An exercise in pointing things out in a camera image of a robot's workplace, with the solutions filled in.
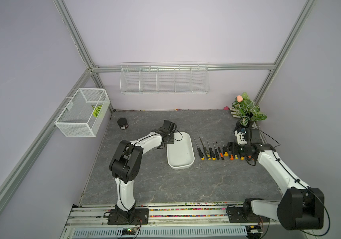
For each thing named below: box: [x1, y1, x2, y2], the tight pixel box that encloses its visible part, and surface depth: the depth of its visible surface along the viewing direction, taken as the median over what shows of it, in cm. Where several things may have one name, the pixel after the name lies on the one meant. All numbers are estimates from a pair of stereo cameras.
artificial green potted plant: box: [231, 92, 268, 129], surface depth 88 cm
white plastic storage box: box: [166, 131, 195, 170], surface depth 95 cm
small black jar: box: [117, 117, 129, 130], surface depth 111 cm
